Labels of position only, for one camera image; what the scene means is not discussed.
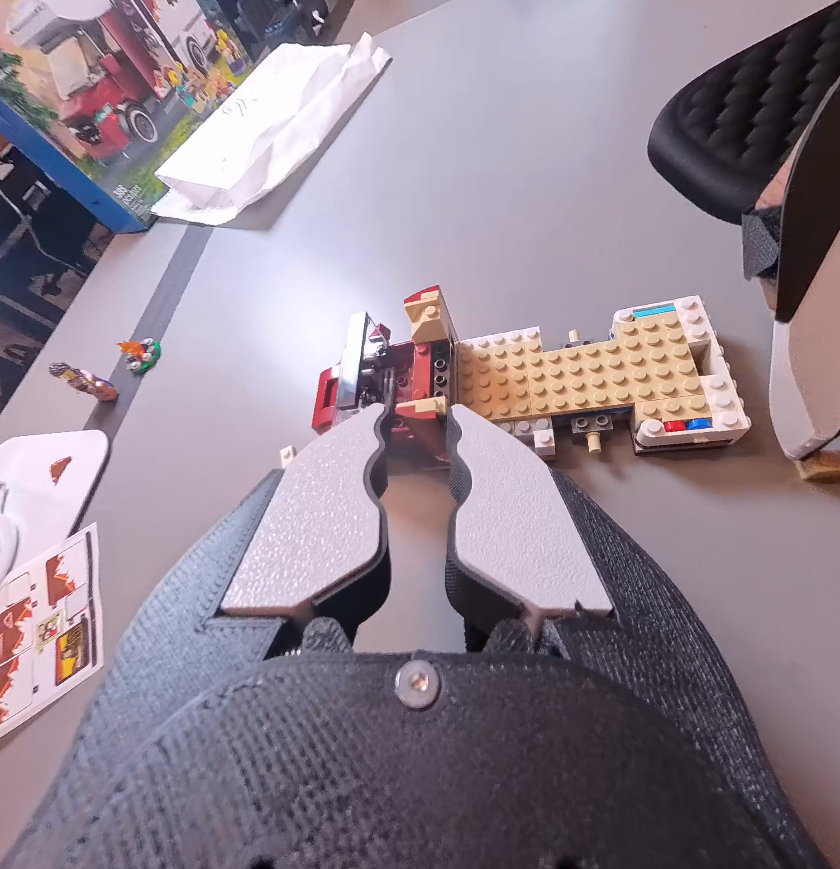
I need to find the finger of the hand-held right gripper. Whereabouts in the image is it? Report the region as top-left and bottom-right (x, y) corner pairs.
(768, 227), (840, 464)

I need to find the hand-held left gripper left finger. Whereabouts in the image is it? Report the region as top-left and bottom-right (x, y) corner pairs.
(220, 402), (394, 620)

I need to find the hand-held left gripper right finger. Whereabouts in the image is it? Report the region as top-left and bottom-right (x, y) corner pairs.
(444, 404), (614, 622)

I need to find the tan slope brick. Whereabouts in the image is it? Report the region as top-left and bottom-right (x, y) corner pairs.
(793, 448), (840, 483)

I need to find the tan and dark red brick model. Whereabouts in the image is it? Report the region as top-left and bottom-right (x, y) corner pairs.
(311, 284), (752, 469)

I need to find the grey desk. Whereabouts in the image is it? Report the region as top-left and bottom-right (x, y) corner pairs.
(0, 0), (840, 869)

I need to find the person's right hand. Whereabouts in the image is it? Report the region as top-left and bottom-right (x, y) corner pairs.
(756, 162), (793, 208)

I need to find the black padded cushion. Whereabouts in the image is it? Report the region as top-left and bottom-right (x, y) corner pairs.
(647, 0), (840, 225)

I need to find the green round plate with pieces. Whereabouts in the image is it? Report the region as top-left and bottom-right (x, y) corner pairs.
(116, 337), (163, 376)

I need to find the toy minifigure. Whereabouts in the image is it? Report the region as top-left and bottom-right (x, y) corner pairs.
(48, 362), (121, 403)

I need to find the printed instruction sheet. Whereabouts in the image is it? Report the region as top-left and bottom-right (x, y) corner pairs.
(0, 521), (105, 751)

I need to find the white paper bag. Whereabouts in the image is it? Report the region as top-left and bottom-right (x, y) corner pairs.
(150, 33), (394, 225)

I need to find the colourful toy set box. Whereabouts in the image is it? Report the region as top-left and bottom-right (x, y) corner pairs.
(0, 0), (251, 235)

